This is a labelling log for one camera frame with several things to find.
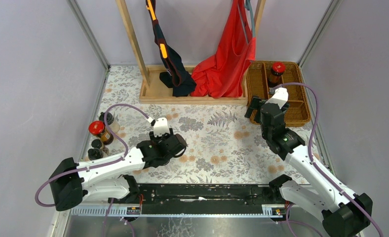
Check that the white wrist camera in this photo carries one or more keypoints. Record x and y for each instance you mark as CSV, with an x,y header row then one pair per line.
x,y
280,97
160,127

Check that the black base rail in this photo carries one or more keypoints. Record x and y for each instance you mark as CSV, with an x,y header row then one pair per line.
x,y
208,199

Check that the dark navy garment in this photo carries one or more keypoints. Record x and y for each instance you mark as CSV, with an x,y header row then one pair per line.
x,y
176,76

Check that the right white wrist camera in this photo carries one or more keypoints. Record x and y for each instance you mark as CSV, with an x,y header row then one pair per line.
x,y
280,97

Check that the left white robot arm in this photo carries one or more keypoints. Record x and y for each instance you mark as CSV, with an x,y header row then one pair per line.
x,y
72,183

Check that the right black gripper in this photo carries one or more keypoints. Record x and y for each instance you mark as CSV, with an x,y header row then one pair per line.
x,y
268,109

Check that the red lid jar at left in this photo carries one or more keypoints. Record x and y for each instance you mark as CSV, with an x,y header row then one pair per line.
x,y
98,129

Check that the red lid sauce jar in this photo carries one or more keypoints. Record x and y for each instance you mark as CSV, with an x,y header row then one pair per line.
x,y
276,71

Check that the wooden rack frame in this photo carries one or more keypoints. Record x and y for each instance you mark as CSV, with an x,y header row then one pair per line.
x,y
153,91

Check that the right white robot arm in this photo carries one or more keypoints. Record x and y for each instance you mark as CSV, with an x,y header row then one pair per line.
x,y
343,213

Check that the floral table mat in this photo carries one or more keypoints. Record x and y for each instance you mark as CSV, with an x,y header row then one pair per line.
x,y
224,147

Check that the wicker divided tray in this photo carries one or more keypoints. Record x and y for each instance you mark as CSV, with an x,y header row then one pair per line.
x,y
298,113

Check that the red apron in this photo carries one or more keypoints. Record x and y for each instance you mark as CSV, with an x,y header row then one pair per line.
x,y
221,74

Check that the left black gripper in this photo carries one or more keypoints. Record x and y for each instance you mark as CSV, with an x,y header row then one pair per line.
x,y
163,141

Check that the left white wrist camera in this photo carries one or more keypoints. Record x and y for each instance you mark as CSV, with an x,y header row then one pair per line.
x,y
160,127

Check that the grey clothes hanger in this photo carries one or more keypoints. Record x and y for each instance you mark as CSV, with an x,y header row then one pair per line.
x,y
248,6

